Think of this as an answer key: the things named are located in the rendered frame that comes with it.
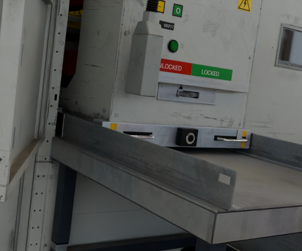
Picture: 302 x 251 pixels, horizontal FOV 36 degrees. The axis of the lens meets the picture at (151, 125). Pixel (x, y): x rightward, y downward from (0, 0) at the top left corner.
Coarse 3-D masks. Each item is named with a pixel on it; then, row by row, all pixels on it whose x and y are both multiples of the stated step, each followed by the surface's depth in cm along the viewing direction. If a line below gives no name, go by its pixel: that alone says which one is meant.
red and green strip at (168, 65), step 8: (160, 64) 124; (168, 64) 126; (176, 64) 127; (184, 64) 129; (192, 64) 131; (176, 72) 128; (184, 72) 129; (192, 72) 131; (200, 72) 133; (208, 72) 134; (216, 72) 136; (224, 72) 138
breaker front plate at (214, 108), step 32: (128, 0) 116; (192, 0) 127; (224, 0) 134; (256, 0) 141; (128, 32) 117; (192, 32) 129; (224, 32) 136; (256, 32) 143; (128, 64) 119; (224, 64) 138; (128, 96) 120; (160, 96) 126; (224, 96) 140
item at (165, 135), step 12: (96, 120) 118; (132, 132) 121; (144, 132) 124; (156, 132) 126; (168, 132) 128; (204, 132) 136; (216, 132) 138; (228, 132) 141; (168, 144) 129; (204, 144) 136; (216, 144) 139; (228, 144) 142
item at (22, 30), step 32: (32, 0) 94; (0, 32) 66; (32, 32) 99; (0, 64) 66; (32, 64) 106; (0, 96) 67; (32, 96) 113; (0, 128) 67; (32, 128) 121; (0, 160) 68; (0, 192) 68
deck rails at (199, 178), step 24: (72, 120) 128; (96, 144) 116; (120, 144) 107; (144, 144) 99; (264, 144) 143; (288, 144) 136; (144, 168) 98; (168, 168) 92; (192, 168) 86; (216, 168) 81; (192, 192) 85; (216, 192) 80
